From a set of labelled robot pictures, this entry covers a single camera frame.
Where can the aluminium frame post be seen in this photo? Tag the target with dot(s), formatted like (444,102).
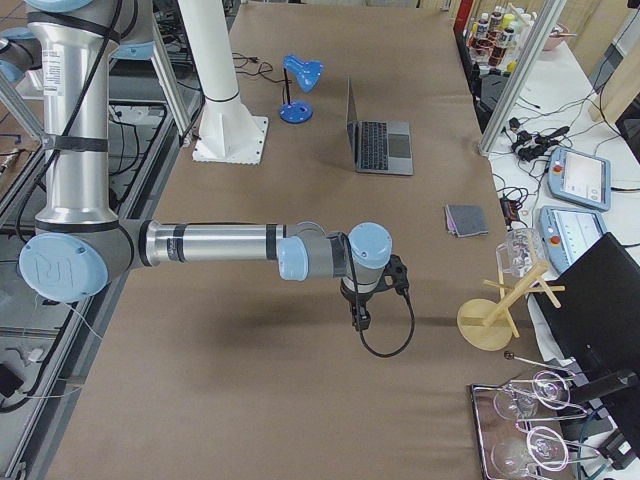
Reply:
(537,37)

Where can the blue desk lamp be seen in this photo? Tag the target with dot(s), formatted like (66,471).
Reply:
(306,74)

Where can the black monitor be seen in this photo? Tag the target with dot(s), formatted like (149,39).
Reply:
(597,324)

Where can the clear glass mug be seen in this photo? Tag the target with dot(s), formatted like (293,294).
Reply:
(520,251)

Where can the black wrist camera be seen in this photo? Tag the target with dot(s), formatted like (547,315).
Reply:
(395,276)

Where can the far blue teach pendant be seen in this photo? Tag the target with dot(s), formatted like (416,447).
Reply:
(580,178)

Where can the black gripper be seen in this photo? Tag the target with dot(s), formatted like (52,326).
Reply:
(356,300)

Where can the folded grey cloth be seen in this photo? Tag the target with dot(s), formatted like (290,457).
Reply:
(465,220)

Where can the grey laptop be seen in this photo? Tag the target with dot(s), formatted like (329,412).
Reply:
(378,147)

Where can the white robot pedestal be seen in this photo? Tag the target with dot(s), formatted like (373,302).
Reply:
(228,132)

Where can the copper wire bottle basket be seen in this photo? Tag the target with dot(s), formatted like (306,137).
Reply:
(492,39)

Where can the blue teach pendant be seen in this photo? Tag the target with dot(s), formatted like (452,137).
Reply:
(580,178)
(568,233)

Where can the wooden mug tree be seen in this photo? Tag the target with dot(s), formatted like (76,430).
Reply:
(488,325)

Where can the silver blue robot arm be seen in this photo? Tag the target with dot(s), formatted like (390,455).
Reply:
(80,244)

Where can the near blue teach pendant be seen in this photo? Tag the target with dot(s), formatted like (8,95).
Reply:
(568,233)

